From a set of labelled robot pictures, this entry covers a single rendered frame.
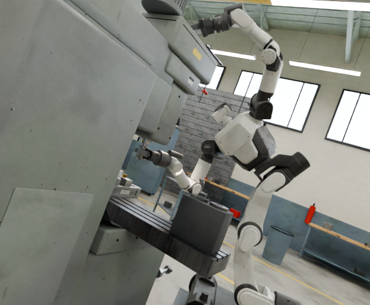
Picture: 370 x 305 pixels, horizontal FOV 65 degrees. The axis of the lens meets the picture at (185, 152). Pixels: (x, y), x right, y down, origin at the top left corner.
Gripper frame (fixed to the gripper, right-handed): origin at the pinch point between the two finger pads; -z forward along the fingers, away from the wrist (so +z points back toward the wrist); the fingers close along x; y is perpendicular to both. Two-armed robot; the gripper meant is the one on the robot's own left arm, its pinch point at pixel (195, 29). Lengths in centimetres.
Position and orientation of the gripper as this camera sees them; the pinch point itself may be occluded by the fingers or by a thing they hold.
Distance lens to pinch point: 171.4
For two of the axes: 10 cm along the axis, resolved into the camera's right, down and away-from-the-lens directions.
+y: -1.4, -9.8, 1.5
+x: 2.5, 1.1, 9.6
